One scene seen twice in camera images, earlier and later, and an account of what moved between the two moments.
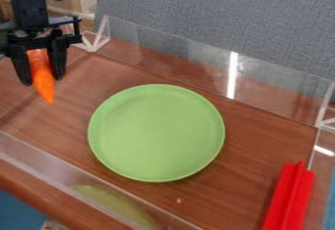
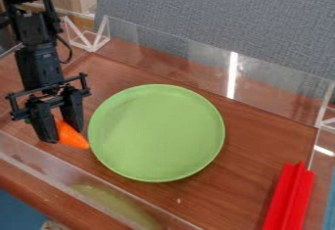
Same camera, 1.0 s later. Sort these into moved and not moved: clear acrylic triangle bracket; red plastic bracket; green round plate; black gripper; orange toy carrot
Moved: orange toy carrot; black gripper
Not moved: green round plate; red plastic bracket; clear acrylic triangle bracket
